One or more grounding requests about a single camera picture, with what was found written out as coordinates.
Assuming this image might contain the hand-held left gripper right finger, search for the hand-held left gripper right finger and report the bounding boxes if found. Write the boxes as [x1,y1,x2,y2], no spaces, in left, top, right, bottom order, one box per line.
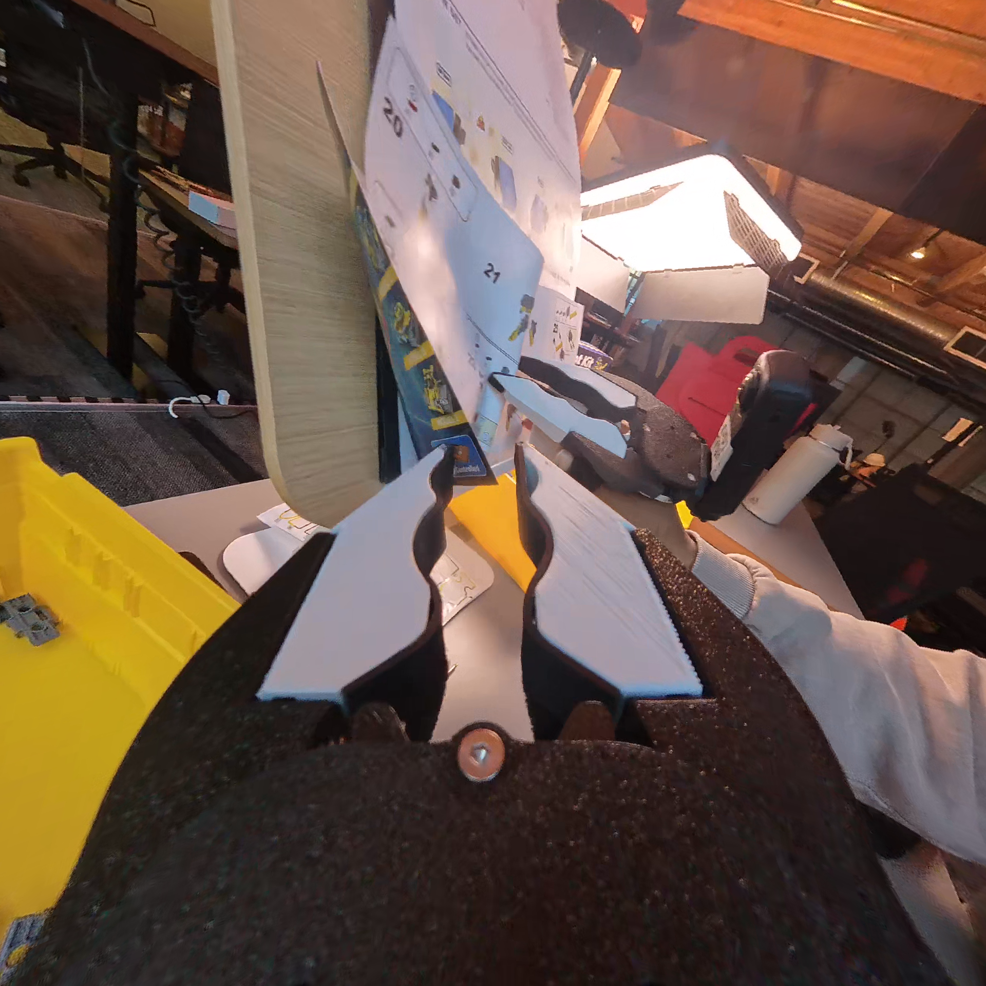
[512,443,706,744]

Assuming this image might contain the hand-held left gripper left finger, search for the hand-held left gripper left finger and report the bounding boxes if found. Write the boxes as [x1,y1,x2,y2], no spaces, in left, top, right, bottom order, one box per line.
[256,445,456,744]

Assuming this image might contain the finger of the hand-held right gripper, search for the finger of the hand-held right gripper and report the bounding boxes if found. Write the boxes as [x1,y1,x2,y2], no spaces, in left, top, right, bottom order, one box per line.
[489,373,629,463]
[524,358,640,411]

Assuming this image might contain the instruction booklet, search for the instruction booklet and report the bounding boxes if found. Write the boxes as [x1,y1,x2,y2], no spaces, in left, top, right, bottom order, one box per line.
[316,0,588,457]

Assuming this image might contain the person's right forearm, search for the person's right forearm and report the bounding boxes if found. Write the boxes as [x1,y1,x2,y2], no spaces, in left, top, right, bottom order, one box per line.
[688,530,986,865]

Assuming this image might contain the grey desk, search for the grey desk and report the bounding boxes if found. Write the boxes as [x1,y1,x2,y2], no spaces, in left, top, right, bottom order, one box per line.
[123,454,986,986]

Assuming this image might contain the person's right hand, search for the person's right hand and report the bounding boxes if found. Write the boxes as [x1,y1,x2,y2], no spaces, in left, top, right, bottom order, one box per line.
[615,491,699,568]

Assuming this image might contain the red carrier bag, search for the red carrier bag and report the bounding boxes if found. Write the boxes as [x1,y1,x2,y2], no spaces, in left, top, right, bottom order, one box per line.
[655,334,819,434]

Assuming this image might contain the white lamp panel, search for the white lamp panel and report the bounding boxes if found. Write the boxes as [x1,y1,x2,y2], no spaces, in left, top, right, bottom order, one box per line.
[576,234,635,311]
[626,265,772,326]

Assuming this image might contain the white stand base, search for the white stand base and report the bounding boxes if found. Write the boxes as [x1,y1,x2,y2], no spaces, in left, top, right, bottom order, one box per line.
[258,504,494,625]

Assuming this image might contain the white water bottle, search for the white water bottle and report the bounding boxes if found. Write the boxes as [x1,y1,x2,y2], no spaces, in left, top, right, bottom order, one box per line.
[743,423,855,527]

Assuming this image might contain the lit studio light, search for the lit studio light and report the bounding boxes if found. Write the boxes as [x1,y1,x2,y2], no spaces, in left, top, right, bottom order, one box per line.
[579,153,804,273]

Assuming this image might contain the robot kit box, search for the robot kit box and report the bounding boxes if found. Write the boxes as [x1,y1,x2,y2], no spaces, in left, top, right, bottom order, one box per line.
[350,171,503,488]

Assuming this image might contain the pile of dark pieces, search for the pile of dark pieces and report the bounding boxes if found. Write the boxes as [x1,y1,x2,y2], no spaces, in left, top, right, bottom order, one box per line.
[0,593,62,647]

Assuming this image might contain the dark table with black legs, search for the dark table with black legs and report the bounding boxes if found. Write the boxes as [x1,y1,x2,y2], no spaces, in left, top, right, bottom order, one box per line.
[0,0,249,388]

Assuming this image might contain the metal ventilation duct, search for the metal ventilation duct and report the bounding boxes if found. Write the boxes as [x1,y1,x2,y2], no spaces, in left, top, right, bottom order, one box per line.
[769,268,986,372]

